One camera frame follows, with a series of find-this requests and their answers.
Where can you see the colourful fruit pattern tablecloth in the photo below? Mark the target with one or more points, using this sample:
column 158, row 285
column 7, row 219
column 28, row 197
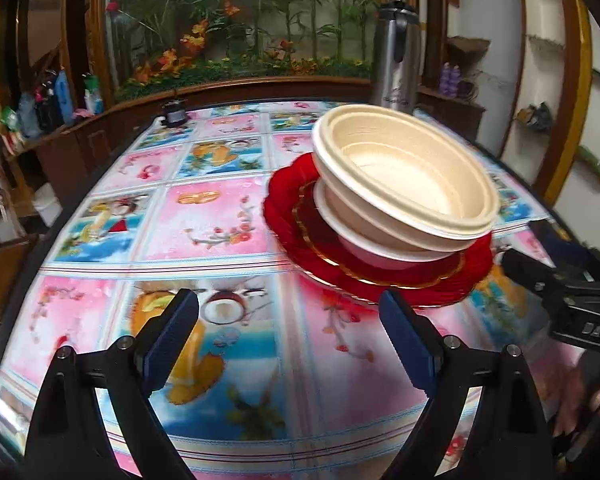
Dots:
column 285, row 377

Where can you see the purple bottles on shelf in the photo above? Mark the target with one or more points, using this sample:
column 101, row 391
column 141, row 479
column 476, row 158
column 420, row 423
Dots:
column 449, row 80

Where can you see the small black round device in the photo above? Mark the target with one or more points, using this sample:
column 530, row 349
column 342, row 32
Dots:
column 174, row 113

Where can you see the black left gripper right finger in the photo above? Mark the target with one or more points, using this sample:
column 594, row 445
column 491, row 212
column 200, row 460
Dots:
column 509, row 438

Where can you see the red scalloped plate gold rim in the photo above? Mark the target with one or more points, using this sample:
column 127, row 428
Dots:
column 290, row 213

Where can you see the blue water container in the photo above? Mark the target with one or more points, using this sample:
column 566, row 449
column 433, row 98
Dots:
column 63, row 96

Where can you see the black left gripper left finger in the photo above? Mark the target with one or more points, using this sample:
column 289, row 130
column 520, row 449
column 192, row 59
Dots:
column 67, row 438

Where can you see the beige plastic bowl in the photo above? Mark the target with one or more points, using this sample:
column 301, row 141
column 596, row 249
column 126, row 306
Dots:
column 409, row 169
column 378, row 226

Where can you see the white plastic bucket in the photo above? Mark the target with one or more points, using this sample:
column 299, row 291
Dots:
column 46, row 204

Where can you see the glass flower display cabinet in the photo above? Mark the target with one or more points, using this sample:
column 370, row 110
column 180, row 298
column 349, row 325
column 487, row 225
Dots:
column 160, row 45

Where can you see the stainless steel thermos jug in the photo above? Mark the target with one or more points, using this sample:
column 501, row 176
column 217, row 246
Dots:
column 396, row 59

